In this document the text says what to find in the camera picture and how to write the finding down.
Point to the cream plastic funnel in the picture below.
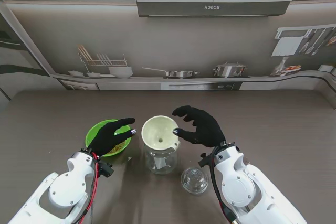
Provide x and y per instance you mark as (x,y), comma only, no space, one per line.
(155,129)

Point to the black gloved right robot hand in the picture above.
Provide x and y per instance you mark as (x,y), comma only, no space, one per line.
(207,129)

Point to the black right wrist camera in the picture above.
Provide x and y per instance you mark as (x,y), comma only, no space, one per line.
(204,159)

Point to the green plastic bowl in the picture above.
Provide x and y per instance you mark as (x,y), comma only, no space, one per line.
(92,132)

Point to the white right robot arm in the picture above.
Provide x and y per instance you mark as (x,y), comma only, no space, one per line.
(236,187)

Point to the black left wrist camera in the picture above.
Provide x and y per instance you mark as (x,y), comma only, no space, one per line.
(106,170)

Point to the clear glass jar lid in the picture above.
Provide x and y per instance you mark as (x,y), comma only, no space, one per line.
(194,180)

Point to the clear glass jar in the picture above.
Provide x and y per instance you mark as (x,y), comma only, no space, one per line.
(160,163)

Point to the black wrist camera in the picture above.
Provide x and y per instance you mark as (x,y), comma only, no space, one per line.
(204,159)
(106,170)

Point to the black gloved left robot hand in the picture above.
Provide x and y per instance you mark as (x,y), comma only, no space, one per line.
(105,140)

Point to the mung beans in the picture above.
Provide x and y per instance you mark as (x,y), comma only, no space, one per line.
(118,148)

